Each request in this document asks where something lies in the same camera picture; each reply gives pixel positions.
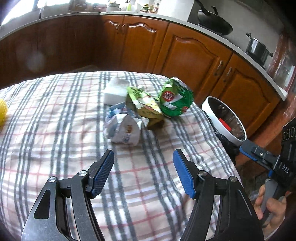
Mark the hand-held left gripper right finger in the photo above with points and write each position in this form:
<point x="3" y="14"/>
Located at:
<point x="182" y="173"/>

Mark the yellow-green snack wrapper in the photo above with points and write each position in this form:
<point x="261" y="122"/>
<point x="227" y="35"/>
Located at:
<point x="144" y="106"/>

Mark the white foam block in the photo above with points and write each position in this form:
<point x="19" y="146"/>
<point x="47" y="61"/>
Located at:
<point x="115" y="90"/>

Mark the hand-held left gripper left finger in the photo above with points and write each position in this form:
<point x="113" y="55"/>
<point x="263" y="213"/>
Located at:
<point x="103" y="172"/>

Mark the yellow foam fruit net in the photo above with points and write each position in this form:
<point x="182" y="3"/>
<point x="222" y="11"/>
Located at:
<point x="2" y="111"/>

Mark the black wok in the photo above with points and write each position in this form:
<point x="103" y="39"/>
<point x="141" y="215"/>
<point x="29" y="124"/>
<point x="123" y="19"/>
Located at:
<point x="216" y="22"/>

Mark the person's right hand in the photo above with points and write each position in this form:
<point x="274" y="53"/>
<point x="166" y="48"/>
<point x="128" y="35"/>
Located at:
<point x="276" y="208"/>

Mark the plaid tablecloth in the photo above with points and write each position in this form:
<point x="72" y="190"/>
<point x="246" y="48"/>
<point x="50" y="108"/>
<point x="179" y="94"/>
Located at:
<point x="69" y="129"/>

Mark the red carton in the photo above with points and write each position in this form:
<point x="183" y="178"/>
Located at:
<point x="225" y="124"/>

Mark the dark cooking pot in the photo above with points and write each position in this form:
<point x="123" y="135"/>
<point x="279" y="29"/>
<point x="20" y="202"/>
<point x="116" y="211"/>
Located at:
<point x="257" y="48"/>

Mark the group of condiment jars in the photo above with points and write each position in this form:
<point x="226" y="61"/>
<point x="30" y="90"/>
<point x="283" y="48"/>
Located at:
<point x="150" y="7"/>

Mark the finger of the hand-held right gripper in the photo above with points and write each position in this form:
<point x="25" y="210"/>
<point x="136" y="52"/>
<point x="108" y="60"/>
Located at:
<point x="256" y="151"/>

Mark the white trash bin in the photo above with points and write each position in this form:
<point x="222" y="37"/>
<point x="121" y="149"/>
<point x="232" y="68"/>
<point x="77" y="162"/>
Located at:
<point x="216" y="115"/>

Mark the white kitchen countertop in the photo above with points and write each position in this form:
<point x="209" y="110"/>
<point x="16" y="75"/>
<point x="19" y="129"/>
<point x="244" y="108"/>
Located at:
<point x="175" y="20"/>

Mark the wooden lower cabinets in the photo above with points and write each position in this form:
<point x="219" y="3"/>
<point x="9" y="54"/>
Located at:
<point x="189" y="55"/>

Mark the crumpled white plastic wrapper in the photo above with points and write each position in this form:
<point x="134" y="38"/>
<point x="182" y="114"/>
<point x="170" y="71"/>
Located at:
<point x="122" y="127"/>

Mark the green snack bag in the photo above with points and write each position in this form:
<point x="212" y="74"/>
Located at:
<point x="177" y="99"/>

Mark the black bin liner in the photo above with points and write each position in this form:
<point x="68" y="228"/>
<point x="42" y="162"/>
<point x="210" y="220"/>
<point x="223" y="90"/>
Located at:
<point x="223" y="141"/>

